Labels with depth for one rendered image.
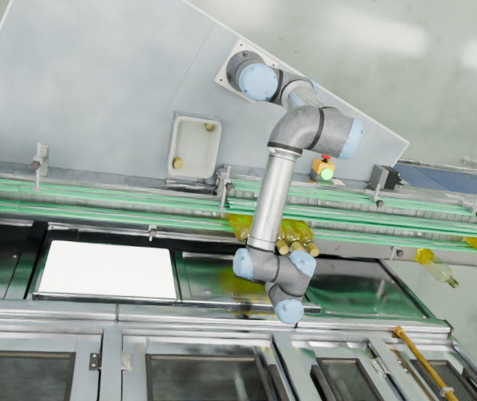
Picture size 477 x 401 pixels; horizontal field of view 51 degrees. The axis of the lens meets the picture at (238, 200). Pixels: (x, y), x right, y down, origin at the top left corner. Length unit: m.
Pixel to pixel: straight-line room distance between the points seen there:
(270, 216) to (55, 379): 0.66
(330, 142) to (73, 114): 0.99
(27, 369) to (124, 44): 1.10
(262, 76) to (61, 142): 0.78
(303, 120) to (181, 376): 0.74
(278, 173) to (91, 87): 0.86
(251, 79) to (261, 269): 0.66
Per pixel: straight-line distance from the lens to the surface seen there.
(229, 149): 1.99
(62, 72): 1.90
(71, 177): 1.90
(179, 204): 1.83
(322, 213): 1.98
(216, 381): 1.40
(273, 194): 1.30
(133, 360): 1.42
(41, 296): 1.57
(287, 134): 1.30
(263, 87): 1.69
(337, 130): 1.34
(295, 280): 1.37
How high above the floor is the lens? 2.61
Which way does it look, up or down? 64 degrees down
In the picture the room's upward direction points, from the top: 153 degrees clockwise
